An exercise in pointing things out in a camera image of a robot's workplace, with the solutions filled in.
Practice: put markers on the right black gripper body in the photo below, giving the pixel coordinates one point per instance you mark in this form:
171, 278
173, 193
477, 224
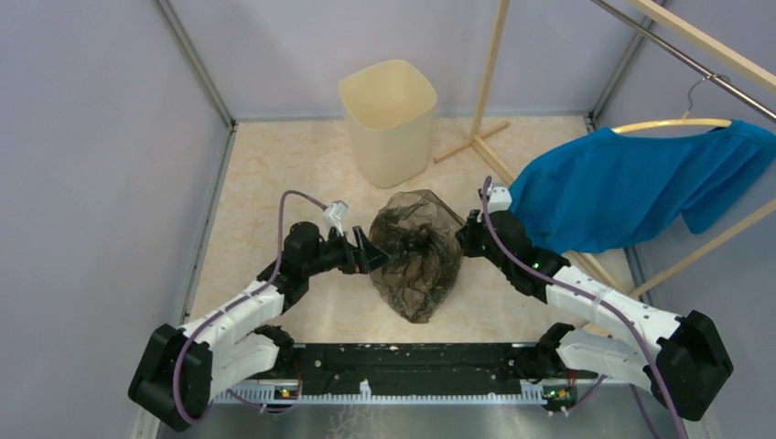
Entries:
475, 243

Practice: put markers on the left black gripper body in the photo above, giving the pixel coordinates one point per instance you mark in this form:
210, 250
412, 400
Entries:
337, 252

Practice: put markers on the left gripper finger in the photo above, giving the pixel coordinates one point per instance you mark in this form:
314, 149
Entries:
368, 264
365, 246

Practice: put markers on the dark translucent trash bag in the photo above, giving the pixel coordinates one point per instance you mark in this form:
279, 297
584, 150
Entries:
419, 232

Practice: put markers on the cream plastic trash bin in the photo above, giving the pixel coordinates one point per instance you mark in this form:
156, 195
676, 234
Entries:
389, 109

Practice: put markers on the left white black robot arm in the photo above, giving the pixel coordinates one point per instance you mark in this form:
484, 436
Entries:
184, 368

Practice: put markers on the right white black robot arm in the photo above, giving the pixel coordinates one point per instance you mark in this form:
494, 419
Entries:
681, 360

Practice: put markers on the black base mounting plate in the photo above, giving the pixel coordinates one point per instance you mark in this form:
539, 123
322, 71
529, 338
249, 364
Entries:
430, 369

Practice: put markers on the blue t-shirt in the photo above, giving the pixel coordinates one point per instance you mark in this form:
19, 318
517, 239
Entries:
606, 190

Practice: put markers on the yellow clothes hanger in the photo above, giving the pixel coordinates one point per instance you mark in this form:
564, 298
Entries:
684, 120

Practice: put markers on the metal hanging rod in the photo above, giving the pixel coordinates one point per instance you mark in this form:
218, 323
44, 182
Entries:
709, 45

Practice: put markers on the wooden clothes rack stand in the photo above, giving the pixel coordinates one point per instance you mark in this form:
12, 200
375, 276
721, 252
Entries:
475, 140

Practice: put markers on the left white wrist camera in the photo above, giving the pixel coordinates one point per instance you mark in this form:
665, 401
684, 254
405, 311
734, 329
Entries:
333, 216

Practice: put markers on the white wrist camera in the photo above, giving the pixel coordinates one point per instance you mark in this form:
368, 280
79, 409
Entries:
497, 198
333, 216

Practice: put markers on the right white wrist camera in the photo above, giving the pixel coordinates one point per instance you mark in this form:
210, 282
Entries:
497, 198

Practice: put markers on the aluminium frame rail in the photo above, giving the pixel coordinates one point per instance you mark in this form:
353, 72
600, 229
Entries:
194, 61

